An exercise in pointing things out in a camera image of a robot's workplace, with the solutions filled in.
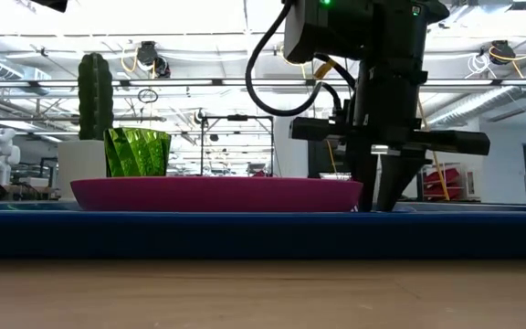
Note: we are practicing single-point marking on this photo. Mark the white robot figurine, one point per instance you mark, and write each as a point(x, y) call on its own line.
point(0, 155)

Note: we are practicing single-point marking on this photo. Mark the silver ventilation duct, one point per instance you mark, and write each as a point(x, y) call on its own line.
point(473, 105)

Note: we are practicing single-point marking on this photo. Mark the blue plastic tray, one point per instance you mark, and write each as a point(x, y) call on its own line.
point(245, 237)

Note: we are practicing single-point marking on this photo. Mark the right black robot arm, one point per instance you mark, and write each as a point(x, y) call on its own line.
point(395, 27)

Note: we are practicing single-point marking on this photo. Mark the black metal stand frame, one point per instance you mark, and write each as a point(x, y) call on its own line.
point(202, 146)

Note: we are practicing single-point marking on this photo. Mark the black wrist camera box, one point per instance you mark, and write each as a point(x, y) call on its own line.
point(313, 32)

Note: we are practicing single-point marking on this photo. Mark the white building pillar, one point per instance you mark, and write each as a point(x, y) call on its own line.
point(281, 155)

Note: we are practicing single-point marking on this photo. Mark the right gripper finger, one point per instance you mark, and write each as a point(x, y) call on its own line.
point(393, 178)
point(365, 183)

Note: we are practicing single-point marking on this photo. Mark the red tool cart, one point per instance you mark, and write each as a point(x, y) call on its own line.
point(445, 187)

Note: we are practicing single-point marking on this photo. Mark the green cactus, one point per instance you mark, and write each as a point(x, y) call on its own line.
point(96, 91)

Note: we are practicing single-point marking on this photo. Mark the green faceted plastic cup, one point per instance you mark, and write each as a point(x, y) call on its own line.
point(137, 153)

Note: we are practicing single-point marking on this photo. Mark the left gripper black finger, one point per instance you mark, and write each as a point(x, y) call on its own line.
point(53, 3)

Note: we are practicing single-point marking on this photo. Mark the pink plastic plate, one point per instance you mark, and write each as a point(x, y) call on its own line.
point(217, 194)

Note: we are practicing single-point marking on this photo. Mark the black monitor screen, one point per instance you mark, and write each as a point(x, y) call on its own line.
point(320, 160)

